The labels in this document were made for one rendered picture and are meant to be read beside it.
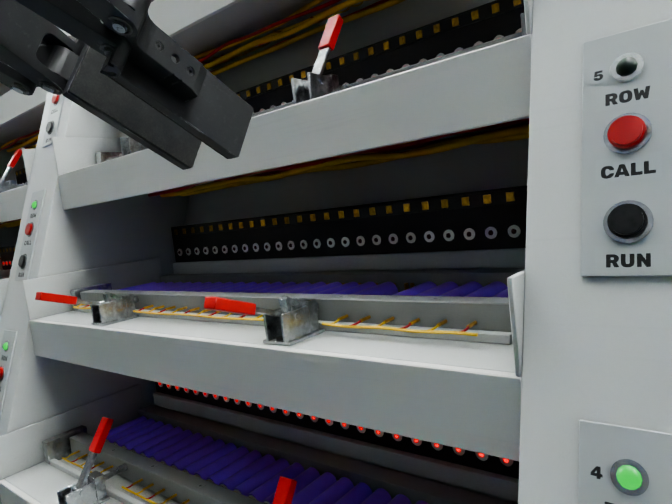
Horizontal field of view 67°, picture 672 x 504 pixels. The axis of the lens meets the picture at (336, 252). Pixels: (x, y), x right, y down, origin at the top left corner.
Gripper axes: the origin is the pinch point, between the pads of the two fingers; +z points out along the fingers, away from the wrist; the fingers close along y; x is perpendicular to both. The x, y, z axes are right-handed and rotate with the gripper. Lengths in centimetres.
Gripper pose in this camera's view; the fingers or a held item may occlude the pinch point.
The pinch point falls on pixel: (166, 103)
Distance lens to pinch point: 27.2
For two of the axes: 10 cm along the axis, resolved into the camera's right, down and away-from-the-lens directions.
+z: 5.9, 3.8, 7.1
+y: -7.8, 0.4, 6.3
